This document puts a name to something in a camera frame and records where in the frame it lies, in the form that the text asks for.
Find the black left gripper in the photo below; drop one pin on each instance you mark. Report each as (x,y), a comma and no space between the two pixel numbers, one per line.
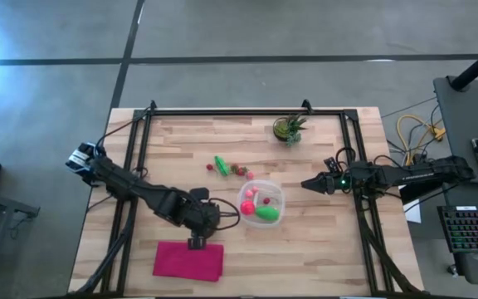
(201,220)

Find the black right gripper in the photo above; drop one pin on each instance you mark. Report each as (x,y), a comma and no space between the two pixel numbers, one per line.
(336,184)

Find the small red fruit toy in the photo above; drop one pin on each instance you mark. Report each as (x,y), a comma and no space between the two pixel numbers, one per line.
(266,200)

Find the green toy avocado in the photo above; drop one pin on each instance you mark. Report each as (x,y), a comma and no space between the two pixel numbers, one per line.
(268,213)

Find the pink toy ball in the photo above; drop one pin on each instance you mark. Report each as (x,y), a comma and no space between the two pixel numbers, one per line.
(247,207)

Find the green toy pepper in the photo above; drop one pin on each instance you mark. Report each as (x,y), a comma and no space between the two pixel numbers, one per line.
(221,165)

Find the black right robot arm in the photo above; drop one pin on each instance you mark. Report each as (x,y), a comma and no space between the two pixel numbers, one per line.
(421,172)

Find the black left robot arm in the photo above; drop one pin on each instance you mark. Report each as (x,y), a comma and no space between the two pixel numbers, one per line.
(131,187)

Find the clear plastic tupperware container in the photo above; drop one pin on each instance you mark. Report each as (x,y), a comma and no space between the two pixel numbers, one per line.
(278,191)

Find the red folded cloth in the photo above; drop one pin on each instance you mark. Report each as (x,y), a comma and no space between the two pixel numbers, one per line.
(181,263)

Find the potted succulent plant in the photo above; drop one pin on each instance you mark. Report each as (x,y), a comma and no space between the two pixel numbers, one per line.
(286,129)

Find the small pink round toy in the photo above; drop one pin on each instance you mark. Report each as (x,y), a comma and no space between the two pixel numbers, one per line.
(250,175)

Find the small red berry toy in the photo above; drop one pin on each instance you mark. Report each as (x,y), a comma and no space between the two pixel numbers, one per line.
(241,171)

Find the red toy cherry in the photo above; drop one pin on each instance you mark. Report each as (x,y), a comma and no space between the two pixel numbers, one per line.
(209,167)

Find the white paper sheet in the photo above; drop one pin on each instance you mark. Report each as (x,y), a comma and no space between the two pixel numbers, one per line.
(414,212)

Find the grey desk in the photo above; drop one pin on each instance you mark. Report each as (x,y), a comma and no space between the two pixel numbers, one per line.
(459,120)

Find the backlit black keyboard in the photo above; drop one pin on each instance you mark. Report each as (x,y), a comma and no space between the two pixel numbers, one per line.
(473,228)

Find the black pole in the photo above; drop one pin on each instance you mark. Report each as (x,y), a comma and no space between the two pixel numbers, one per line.
(477,66)

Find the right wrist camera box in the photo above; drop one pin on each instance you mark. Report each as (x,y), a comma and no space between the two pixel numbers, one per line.
(330,163)

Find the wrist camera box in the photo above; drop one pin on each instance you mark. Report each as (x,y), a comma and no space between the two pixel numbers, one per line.
(330,163)
(199,193)

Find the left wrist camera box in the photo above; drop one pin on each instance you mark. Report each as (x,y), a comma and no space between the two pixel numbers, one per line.
(199,193)

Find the black aluminium table frame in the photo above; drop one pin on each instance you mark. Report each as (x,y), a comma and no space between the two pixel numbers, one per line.
(243,112)

